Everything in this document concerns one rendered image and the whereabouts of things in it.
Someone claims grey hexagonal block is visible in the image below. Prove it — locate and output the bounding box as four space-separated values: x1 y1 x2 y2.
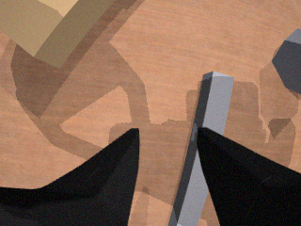
272 28 301 94

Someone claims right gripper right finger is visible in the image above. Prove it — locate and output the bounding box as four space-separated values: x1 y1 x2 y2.
197 127 301 226

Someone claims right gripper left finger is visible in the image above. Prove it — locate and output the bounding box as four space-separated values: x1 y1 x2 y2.
0 128 140 226

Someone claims grey square stick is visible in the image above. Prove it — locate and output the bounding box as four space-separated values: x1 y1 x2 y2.
168 72 234 226

